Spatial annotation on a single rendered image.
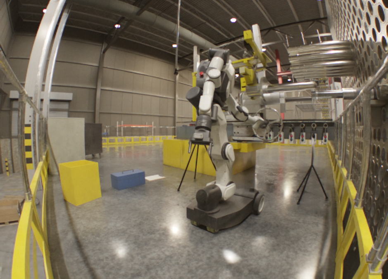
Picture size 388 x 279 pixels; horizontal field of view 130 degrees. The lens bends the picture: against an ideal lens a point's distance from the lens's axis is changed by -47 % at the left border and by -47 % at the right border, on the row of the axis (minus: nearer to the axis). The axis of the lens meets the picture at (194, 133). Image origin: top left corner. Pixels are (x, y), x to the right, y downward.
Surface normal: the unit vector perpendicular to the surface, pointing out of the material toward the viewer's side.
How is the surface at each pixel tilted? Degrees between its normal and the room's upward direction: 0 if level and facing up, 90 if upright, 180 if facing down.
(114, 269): 0
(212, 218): 90
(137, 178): 90
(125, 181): 90
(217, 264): 0
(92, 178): 90
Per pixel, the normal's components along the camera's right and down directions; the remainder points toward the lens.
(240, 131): -0.69, 0.01
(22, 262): 0.00, -1.00
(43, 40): 0.73, 0.02
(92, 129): 0.95, 0.01
